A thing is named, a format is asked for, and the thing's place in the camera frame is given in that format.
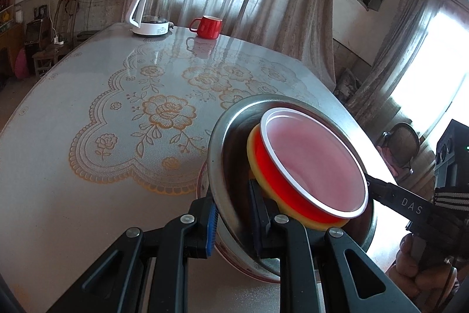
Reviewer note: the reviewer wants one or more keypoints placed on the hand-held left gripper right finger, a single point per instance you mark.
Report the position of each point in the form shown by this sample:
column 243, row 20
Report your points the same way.
column 262, row 225

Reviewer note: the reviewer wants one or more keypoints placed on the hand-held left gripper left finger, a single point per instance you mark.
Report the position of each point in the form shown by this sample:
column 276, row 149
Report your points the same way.
column 211, row 228

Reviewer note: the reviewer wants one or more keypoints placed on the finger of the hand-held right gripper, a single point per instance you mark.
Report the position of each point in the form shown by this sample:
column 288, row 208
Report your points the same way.
column 379, row 186

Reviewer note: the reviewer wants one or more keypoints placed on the red bowl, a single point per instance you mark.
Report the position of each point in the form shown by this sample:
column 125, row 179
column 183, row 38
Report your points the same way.
column 311, row 159

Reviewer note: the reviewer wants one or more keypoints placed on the stainless steel bowl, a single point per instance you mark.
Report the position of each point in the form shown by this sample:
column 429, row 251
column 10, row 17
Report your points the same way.
column 231, row 151

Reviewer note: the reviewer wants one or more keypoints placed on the person's right hand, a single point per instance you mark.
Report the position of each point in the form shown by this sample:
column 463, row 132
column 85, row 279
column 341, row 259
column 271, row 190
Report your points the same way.
column 410, row 276

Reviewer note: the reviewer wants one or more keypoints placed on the pink chair cushion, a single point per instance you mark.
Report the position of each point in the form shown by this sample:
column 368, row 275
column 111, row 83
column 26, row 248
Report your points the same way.
column 390, row 159

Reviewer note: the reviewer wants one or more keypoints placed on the dark round-back chair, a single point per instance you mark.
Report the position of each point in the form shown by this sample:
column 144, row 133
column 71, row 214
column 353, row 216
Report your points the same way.
column 401, row 137

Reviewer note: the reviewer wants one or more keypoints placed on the patterned cushion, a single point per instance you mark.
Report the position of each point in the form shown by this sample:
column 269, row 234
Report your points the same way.
column 348, row 84

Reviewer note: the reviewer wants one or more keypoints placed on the bright window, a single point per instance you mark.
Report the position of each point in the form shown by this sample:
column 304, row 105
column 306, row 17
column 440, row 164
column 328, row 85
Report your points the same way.
column 432, row 71

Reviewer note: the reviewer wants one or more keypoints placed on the narrow beige curtain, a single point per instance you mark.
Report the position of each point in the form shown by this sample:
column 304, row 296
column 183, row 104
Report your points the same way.
column 395, row 41

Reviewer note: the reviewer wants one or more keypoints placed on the red mug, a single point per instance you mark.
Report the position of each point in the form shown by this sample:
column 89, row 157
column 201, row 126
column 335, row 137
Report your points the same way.
column 209, row 27

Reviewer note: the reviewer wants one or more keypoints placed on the white glass electric kettle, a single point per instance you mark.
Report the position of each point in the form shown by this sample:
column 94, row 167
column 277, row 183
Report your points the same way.
column 146, row 29

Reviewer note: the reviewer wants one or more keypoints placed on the bentwood wooden chair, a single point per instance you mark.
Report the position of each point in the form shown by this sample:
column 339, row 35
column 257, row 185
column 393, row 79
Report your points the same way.
column 45, row 58

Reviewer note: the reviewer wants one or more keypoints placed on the pink bag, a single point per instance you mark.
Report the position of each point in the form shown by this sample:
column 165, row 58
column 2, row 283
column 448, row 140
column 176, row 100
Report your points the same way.
column 22, row 63

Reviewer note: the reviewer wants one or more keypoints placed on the wooden cabinet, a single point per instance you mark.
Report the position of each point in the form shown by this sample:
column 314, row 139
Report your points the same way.
column 9, row 49

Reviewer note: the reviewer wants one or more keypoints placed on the wooden shelf with ornaments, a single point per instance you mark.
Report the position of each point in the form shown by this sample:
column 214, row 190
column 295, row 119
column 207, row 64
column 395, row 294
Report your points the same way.
column 6, row 12

